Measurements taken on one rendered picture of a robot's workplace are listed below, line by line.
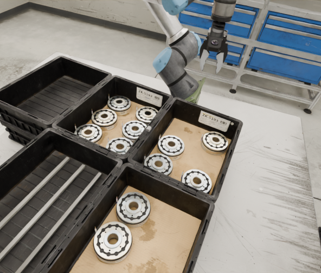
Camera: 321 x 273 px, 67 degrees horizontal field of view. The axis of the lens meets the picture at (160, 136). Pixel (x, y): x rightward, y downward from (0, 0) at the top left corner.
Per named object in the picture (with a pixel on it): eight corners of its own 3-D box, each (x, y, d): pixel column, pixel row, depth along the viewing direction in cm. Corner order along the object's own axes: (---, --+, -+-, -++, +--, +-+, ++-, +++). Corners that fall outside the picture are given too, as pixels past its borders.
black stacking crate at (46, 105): (64, 76, 124) (61, 56, 116) (114, 95, 117) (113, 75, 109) (-2, 120, 98) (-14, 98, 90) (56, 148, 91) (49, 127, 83)
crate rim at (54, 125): (114, 78, 110) (114, 73, 109) (173, 100, 103) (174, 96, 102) (50, 130, 84) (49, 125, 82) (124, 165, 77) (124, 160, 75)
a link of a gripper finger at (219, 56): (224, 68, 100) (224, 46, 94) (223, 75, 95) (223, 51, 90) (216, 68, 101) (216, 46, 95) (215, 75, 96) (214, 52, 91)
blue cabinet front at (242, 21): (173, 49, 266) (182, -8, 226) (238, 65, 256) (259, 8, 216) (173, 50, 264) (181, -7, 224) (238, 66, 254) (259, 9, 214)
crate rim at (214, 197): (173, 100, 103) (174, 96, 102) (242, 125, 96) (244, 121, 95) (125, 165, 77) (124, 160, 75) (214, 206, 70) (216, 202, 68)
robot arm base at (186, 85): (175, 94, 132) (165, 79, 128) (199, 79, 125) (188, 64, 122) (172, 106, 120) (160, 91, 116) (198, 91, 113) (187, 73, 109)
